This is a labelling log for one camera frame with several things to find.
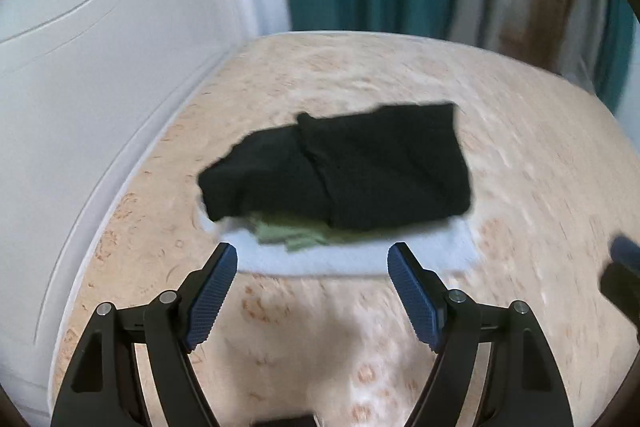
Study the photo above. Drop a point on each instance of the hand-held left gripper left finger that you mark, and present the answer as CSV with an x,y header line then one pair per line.
x,y
210,302

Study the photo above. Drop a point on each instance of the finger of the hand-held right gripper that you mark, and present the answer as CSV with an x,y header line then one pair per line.
x,y
625,282

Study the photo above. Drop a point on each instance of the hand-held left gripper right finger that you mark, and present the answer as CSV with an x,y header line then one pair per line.
x,y
415,297

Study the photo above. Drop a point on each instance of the light blue knit sweater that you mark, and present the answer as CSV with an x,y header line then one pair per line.
x,y
375,257

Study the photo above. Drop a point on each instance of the green t-shirt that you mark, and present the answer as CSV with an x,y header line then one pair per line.
x,y
290,237

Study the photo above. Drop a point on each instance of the black garment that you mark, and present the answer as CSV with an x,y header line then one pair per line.
x,y
375,167

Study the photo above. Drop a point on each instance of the narrow teal curtain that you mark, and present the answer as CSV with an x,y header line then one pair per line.
x,y
617,57

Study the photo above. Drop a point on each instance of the white carved headboard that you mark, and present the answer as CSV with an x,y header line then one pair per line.
x,y
100,57

